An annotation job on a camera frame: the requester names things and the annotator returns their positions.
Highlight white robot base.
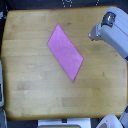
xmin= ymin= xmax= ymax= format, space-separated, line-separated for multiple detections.
xmin=37 ymin=114 xmax=128 ymax=128

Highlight pink cloth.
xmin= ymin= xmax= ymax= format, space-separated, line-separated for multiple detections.
xmin=47 ymin=24 xmax=84 ymax=81

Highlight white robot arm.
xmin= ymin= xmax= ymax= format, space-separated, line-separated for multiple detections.
xmin=88 ymin=12 xmax=128 ymax=63

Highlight grey object at left edge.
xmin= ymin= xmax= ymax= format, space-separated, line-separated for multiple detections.
xmin=0 ymin=61 xmax=4 ymax=107

